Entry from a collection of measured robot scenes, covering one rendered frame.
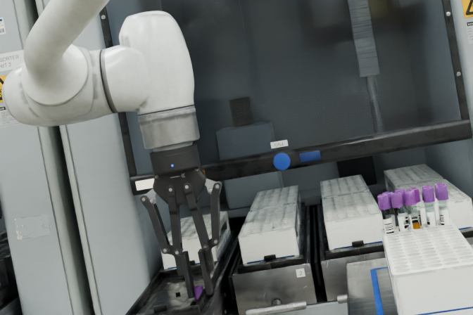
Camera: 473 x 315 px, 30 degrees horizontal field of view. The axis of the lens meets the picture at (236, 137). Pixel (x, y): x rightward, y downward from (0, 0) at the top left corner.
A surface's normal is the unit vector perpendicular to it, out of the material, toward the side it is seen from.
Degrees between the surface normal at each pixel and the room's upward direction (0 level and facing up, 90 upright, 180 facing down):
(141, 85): 98
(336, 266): 90
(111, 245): 90
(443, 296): 90
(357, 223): 90
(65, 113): 150
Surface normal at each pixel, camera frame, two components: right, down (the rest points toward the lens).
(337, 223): -0.08, 0.07
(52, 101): -0.04, 0.36
